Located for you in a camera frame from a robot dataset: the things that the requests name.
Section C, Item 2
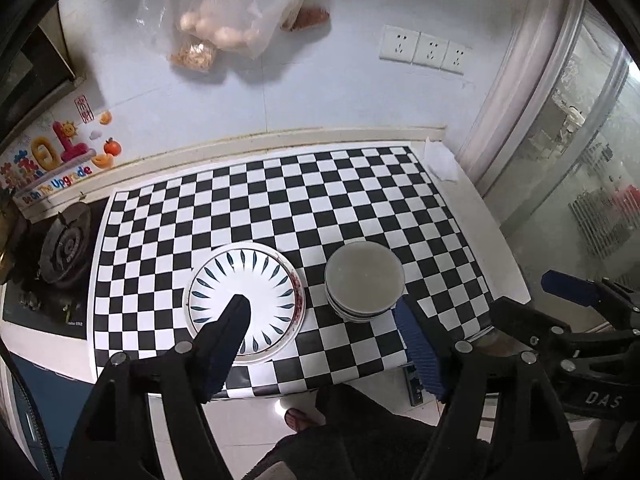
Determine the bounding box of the white black leaf plate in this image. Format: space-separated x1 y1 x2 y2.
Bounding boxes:
182 242 305 364

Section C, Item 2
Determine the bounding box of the plain white bowl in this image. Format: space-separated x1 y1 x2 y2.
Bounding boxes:
324 242 406 323

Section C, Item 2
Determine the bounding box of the person's sandalled foot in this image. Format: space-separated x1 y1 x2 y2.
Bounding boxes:
283 408 322 434

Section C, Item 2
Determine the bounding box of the black white checkered mat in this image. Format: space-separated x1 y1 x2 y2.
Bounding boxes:
88 145 491 398

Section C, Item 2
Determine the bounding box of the black glass stove top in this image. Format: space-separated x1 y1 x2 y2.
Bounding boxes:
2 200 106 339

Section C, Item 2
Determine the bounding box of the black gas stove burner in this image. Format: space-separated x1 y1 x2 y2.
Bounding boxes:
39 203 91 289

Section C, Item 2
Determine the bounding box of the white folded cloth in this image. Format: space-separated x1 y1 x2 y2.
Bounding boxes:
423 140 458 182

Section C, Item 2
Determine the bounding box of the bag of brown nuts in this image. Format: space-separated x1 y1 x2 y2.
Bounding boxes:
168 35 217 73

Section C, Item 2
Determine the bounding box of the steel range hood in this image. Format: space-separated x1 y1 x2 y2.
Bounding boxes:
1 4 77 133

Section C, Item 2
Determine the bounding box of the bag of red dates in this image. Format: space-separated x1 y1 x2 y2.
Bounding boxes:
280 0 330 32

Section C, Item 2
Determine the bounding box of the colourful wall sticker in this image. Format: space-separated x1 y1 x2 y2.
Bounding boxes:
1 93 128 210

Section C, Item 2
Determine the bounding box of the white triple wall socket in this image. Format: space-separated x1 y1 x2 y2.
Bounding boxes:
378 25 473 75

